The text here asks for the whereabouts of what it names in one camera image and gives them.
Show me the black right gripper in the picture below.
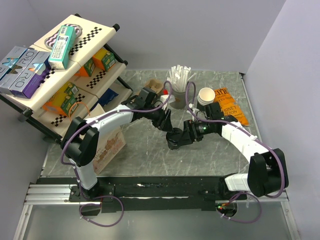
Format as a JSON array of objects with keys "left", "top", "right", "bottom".
[{"left": 177, "top": 119, "right": 213, "bottom": 146}]

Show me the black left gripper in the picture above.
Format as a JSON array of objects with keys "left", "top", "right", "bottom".
[{"left": 144, "top": 104, "right": 174, "bottom": 134}]

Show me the black plastic cup lid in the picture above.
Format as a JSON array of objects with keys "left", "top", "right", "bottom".
[{"left": 166, "top": 127, "right": 183, "bottom": 145}]

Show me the black paper coffee cup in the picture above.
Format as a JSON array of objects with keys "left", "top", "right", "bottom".
[{"left": 167, "top": 140, "right": 180, "bottom": 151}]

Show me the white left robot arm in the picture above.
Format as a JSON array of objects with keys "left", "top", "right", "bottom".
[{"left": 60, "top": 87, "right": 173, "bottom": 201}]

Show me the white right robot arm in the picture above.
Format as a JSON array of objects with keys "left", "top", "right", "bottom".
[{"left": 187, "top": 103, "right": 289, "bottom": 199}]

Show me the brown paper takeout bag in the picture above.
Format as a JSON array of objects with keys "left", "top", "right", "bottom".
[{"left": 93, "top": 127, "right": 126, "bottom": 175}]

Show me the grey straw holder cup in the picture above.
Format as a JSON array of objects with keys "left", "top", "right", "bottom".
[{"left": 170, "top": 81, "right": 188, "bottom": 109}]

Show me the stack of paper cups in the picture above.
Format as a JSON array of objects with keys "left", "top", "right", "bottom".
[{"left": 197, "top": 87, "right": 216, "bottom": 106}]

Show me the brown cardboard cup carrier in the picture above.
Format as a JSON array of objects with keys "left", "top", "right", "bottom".
[{"left": 145, "top": 78, "right": 164, "bottom": 95}]

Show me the orange potato chips bag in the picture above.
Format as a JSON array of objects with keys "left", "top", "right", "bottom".
[{"left": 214, "top": 87, "right": 249, "bottom": 127}]

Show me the white wrapped straws bundle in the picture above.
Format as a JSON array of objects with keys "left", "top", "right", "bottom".
[{"left": 166, "top": 64, "right": 196, "bottom": 93}]

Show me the blue snack bag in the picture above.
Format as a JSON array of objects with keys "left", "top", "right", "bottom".
[{"left": 97, "top": 88, "right": 119, "bottom": 107}]

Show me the orange green box upper right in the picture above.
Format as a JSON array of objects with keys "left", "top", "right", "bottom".
[{"left": 92, "top": 48, "right": 116, "bottom": 72}]

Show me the orange green box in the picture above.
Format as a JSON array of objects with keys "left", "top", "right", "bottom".
[
  {"left": 74, "top": 58, "right": 95, "bottom": 77},
  {"left": 42, "top": 82, "right": 79, "bottom": 117},
  {"left": 92, "top": 48, "right": 116, "bottom": 72}
]

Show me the cream tiered display shelf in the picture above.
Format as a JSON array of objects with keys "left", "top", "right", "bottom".
[{"left": 0, "top": 14, "right": 133, "bottom": 143}]

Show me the orange green box upper left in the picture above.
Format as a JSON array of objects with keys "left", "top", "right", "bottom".
[{"left": 74, "top": 58, "right": 95, "bottom": 77}]

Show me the orange green box lower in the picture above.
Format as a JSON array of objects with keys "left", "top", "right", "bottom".
[{"left": 42, "top": 82, "right": 79, "bottom": 117}]

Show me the teal product box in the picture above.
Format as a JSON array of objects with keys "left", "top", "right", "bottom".
[{"left": 48, "top": 26, "right": 76, "bottom": 70}]

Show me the purple wavy pouch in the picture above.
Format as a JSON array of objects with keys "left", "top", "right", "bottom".
[{"left": 44, "top": 23, "right": 83, "bottom": 49}]

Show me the purple R+O box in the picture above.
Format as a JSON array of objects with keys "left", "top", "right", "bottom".
[{"left": 9, "top": 51, "right": 51, "bottom": 99}]

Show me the silver R+O box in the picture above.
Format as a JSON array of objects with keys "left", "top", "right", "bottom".
[{"left": 0, "top": 46, "right": 28, "bottom": 84}]

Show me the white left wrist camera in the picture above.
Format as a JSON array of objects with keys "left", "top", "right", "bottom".
[{"left": 160, "top": 89, "right": 176, "bottom": 110}]

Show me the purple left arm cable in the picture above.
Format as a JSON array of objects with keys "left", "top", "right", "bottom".
[{"left": 60, "top": 80, "right": 173, "bottom": 228}]

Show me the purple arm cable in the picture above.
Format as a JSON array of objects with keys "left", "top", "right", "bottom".
[
  {"left": 184, "top": 81, "right": 287, "bottom": 223},
  {"left": 60, "top": 80, "right": 173, "bottom": 228}
]

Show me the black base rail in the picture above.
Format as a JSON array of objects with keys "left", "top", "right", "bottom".
[{"left": 69, "top": 176, "right": 236, "bottom": 213}]

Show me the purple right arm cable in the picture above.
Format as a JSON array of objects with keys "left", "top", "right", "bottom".
[{"left": 184, "top": 81, "right": 287, "bottom": 223}]

